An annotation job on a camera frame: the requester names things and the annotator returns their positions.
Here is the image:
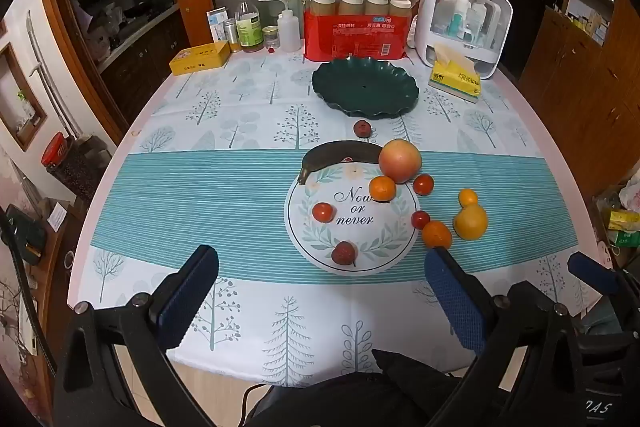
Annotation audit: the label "red lid jar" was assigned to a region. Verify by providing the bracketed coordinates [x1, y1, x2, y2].
[42, 131, 99, 204]

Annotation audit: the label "yellow orange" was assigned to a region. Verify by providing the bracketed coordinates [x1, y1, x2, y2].
[453, 205, 489, 242]

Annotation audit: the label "wooden cabinet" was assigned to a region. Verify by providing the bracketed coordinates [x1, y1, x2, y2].
[517, 6, 640, 170]

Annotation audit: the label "dark green scalloped plate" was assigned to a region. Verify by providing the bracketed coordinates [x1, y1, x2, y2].
[311, 60, 420, 122]

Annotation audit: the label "green label glass bottle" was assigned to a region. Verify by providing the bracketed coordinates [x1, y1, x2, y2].
[234, 0, 265, 53]

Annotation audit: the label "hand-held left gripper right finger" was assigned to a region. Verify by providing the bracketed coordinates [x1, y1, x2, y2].
[424, 246, 586, 427]

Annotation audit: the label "white squeeze bottle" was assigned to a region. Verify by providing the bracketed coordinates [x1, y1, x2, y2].
[258, 0, 301, 53]

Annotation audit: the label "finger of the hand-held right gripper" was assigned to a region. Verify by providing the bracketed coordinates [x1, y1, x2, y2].
[567, 251, 640, 308]

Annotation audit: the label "yellow tin box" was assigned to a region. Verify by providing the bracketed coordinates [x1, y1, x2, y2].
[168, 41, 232, 76]

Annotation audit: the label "red lychee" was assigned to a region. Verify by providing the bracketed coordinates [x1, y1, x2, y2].
[330, 241, 358, 268]

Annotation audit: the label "yellow tissue pack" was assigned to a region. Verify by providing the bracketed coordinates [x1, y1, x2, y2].
[428, 44, 484, 104]

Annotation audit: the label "yellow green cartons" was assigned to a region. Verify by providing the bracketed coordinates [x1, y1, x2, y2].
[606, 207, 640, 249]

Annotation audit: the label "black cable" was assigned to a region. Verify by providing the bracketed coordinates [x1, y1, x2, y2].
[241, 383, 266, 427]

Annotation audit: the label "white clear-door storage box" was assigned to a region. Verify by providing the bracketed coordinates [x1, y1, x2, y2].
[416, 0, 514, 80]

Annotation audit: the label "red paper cup package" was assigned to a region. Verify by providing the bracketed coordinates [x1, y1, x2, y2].
[294, 0, 425, 60]

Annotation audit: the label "red yellow apple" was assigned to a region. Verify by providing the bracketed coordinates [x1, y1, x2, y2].
[378, 139, 422, 184]

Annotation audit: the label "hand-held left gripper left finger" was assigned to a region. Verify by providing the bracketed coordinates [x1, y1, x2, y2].
[52, 245, 221, 427]

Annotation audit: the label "large tangerine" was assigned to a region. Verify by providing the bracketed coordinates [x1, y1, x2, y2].
[369, 176, 398, 202]
[422, 220, 453, 251]

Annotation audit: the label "blue white carton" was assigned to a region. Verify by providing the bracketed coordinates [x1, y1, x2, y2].
[206, 6, 230, 43]

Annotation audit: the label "overripe dark banana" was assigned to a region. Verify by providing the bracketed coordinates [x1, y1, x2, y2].
[297, 140, 386, 186]

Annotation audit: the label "tree print tablecloth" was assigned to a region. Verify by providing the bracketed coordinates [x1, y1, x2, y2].
[67, 42, 617, 390]

